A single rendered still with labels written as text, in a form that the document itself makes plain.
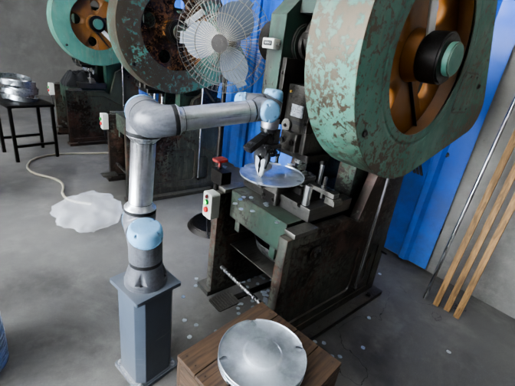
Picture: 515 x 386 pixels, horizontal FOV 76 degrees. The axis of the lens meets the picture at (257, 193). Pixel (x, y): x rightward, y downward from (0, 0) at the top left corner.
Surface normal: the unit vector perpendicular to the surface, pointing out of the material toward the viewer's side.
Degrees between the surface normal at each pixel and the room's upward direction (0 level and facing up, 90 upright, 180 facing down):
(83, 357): 0
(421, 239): 90
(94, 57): 90
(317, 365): 0
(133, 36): 90
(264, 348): 0
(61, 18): 90
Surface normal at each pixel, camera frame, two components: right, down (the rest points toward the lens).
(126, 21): 0.61, 0.38
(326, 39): -0.77, 0.18
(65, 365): 0.13, -0.91
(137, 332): 0.07, 0.40
